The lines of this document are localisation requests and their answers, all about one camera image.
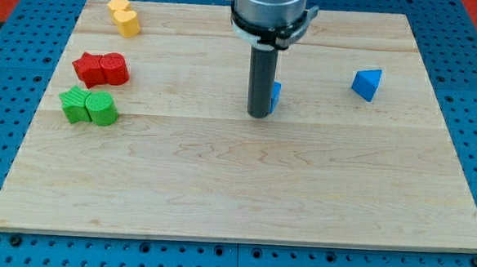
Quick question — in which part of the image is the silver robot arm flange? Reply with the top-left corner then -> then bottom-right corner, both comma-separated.
227,0 -> 319,51

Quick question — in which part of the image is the blue cube block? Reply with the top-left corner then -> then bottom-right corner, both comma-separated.
269,82 -> 282,114

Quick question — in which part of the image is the yellow heart block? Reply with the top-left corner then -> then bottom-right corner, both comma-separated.
113,10 -> 141,38

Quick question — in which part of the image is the light wooden board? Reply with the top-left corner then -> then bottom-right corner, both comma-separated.
0,0 -> 477,254

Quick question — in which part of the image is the green cylinder block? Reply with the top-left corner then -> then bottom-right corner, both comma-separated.
85,91 -> 118,127

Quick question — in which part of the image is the red cylinder block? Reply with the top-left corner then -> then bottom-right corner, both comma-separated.
99,52 -> 130,86

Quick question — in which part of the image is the blue triangle block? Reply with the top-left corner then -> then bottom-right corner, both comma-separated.
350,69 -> 382,102

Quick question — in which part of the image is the red star block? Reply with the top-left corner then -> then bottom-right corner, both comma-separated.
72,52 -> 106,88

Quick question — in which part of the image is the yellow hexagon block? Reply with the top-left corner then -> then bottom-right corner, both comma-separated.
106,0 -> 132,20

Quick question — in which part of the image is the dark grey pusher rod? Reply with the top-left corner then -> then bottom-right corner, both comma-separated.
247,47 -> 278,118

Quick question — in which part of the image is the green star block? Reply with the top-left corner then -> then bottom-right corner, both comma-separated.
59,86 -> 91,124

